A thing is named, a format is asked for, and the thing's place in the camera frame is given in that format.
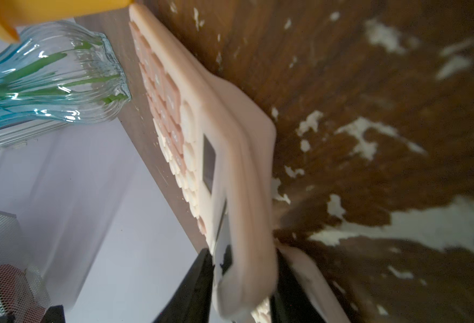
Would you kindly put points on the artificial flower bouquet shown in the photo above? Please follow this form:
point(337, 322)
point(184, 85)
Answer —
point(76, 72)

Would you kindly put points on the yellow plastic storage box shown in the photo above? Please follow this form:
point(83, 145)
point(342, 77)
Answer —
point(16, 13)

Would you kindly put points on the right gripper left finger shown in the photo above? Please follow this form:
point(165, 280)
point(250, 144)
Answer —
point(192, 300)

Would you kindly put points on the pink calculator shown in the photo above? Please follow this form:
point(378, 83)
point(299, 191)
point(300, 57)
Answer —
point(219, 146)
point(314, 285)

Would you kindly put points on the blue glass vase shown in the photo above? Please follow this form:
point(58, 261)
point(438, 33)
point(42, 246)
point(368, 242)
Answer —
point(20, 120)

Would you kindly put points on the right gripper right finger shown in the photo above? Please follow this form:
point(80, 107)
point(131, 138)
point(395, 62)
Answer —
point(289, 303)

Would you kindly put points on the white mesh wall basket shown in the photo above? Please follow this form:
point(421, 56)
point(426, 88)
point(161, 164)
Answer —
point(23, 293)

